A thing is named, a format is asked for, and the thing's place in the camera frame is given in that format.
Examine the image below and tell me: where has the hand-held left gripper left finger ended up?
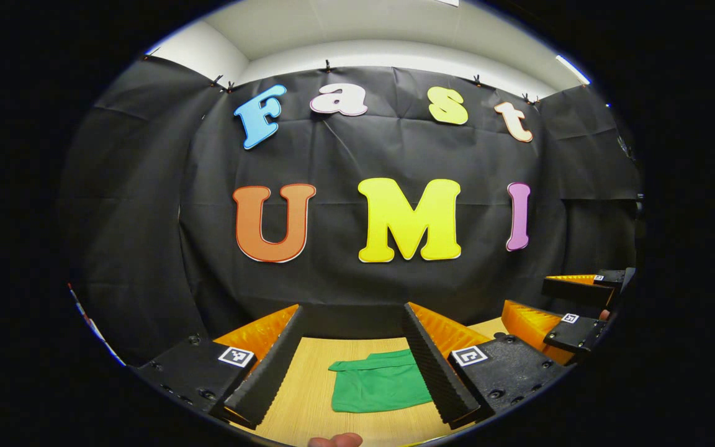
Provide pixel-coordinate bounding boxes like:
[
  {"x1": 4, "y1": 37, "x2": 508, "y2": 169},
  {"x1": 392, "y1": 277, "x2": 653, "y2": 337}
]
[{"x1": 134, "y1": 304, "x2": 304, "y2": 429}]

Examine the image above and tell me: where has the green T-shirt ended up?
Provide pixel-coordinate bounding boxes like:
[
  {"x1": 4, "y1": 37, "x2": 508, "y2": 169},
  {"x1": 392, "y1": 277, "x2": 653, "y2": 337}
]
[{"x1": 328, "y1": 349, "x2": 434, "y2": 413}]

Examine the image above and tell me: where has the black backdrop cloth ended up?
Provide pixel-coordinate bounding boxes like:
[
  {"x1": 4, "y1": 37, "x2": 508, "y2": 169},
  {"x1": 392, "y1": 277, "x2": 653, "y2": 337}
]
[{"x1": 63, "y1": 59, "x2": 644, "y2": 367}]

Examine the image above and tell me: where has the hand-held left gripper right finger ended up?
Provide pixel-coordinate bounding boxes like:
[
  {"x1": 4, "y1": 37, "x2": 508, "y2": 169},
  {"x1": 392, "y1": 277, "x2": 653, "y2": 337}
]
[{"x1": 402, "y1": 302, "x2": 572, "y2": 426}]

